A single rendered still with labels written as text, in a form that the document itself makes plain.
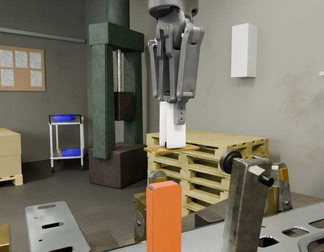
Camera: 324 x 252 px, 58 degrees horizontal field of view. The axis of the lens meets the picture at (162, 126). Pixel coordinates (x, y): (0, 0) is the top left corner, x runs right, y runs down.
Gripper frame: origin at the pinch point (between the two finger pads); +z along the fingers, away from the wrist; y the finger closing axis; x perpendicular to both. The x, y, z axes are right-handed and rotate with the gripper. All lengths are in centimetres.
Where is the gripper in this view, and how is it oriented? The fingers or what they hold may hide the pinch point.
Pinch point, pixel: (172, 124)
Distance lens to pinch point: 45.3
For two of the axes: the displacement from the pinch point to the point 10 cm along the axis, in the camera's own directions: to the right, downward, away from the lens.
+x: -8.9, 0.4, -4.6
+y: -4.6, -0.9, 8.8
